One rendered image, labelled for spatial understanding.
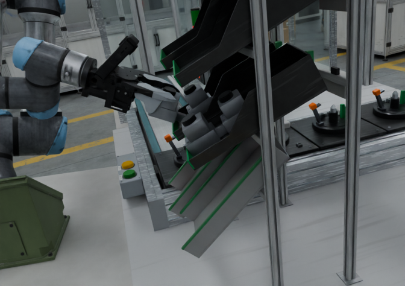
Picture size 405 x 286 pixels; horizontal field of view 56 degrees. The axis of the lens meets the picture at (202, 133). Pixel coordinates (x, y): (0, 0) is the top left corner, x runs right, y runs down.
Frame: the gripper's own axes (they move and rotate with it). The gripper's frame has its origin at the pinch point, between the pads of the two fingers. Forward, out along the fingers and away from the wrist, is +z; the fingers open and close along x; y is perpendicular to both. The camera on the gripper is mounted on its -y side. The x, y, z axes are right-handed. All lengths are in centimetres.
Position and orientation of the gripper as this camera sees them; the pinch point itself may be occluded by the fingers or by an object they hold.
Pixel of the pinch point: (173, 92)
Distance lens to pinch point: 88.2
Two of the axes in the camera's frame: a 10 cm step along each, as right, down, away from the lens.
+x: -0.7, 4.7, -8.8
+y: -3.0, 8.3, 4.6
